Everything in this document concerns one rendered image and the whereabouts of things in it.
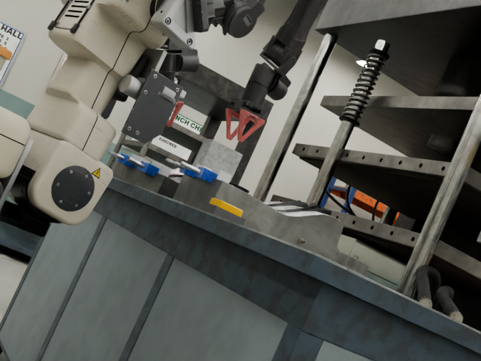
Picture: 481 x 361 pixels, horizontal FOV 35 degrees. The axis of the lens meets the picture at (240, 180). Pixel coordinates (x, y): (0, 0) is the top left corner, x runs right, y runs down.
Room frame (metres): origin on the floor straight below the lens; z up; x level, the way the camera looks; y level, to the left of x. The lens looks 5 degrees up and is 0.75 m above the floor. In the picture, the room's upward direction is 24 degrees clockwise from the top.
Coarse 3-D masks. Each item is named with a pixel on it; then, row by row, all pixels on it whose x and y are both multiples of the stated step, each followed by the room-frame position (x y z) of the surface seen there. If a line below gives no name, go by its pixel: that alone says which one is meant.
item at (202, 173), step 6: (180, 162) 1.90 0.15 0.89; (192, 168) 1.90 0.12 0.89; (198, 168) 1.93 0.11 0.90; (204, 168) 1.90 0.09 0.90; (198, 174) 1.92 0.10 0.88; (204, 174) 1.90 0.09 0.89; (210, 174) 1.91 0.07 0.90; (216, 174) 1.92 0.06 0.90; (222, 174) 1.92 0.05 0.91; (228, 174) 1.93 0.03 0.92; (204, 180) 1.94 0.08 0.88; (210, 180) 1.91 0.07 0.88; (228, 180) 1.93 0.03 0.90
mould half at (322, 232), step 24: (192, 192) 1.99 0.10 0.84; (216, 192) 1.86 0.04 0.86; (240, 192) 1.88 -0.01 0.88; (240, 216) 1.89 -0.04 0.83; (264, 216) 1.92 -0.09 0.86; (288, 216) 1.95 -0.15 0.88; (312, 216) 1.97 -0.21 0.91; (288, 240) 1.96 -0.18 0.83; (312, 240) 1.99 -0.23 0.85; (336, 240) 2.01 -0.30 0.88; (360, 264) 2.06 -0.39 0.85
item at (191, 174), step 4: (168, 160) 1.99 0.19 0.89; (172, 160) 2.00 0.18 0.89; (176, 164) 2.00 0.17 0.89; (180, 168) 2.01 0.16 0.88; (184, 168) 2.01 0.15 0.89; (208, 168) 2.02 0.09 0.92; (180, 172) 2.02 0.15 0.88; (184, 172) 2.00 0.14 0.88; (188, 172) 2.00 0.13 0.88; (192, 172) 2.01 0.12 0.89; (188, 176) 2.04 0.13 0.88; (192, 176) 2.01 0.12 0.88
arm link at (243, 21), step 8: (248, 0) 1.67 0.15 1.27; (256, 0) 1.66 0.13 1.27; (264, 0) 1.70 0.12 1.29; (232, 8) 1.66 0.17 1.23; (240, 8) 1.66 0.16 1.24; (248, 8) 1.66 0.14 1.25; (256, 8) 1.67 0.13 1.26; (264, 8) 1.69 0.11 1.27; (224, 16) 1.67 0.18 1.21; (232, 16) 1.66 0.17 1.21; (240, 16) 1.66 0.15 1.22; (248, 16) 1.68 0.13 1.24; (256, 16) 1.69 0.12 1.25; (224, 24) 1.68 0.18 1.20; (232, 24) 1.66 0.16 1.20; (240, 24) 1.68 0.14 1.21; (248, 24) 1.70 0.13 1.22; (232, 32) 1.68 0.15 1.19; (240, 32) 1.70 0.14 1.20; (248, 32) 1.71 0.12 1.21
